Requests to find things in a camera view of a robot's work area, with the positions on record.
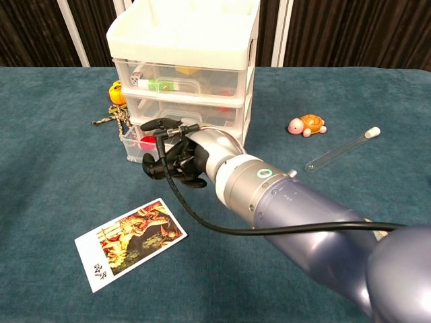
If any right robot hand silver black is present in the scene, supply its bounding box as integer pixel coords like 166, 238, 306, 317
140, 117, 247, 188

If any clear drawer with red ball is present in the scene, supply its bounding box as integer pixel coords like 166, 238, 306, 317
119, 117, 244, 165

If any clear drawer with glue stick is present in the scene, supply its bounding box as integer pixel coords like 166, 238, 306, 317
112, 57, 252, 100

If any clear drawer with wooden pieces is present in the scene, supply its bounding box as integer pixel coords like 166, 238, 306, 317
121, 89, 250, 131

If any white green glue stick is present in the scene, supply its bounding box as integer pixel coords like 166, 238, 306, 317
137, 79, 179, 92

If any orange pink turtle toy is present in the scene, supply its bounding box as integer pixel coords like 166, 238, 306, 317
288, 114, 327, 138

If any yellow tape measure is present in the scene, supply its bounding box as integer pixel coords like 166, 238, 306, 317
107, 80, 127, 108

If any glass test tube white cap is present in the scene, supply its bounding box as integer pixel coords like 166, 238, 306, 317
305, 126, 381, 174

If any picture card white border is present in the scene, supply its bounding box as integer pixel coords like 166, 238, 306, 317
74, 197, 189, 293

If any teal table cloth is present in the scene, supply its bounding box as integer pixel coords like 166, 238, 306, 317
0, 66, 431, 323

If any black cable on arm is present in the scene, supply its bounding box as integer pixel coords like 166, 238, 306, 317
153, 124, 405, 236

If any braided rope with loop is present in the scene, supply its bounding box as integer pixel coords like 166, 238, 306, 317
91, 104, 133, 139

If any white plastic drawer cabinet frame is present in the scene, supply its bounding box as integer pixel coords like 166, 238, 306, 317
106, 0, 262, 146

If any white frame post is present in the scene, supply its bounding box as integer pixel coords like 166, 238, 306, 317
258, 0, 294, 67
56, 0, 90, 67
112, 0, 131, 23

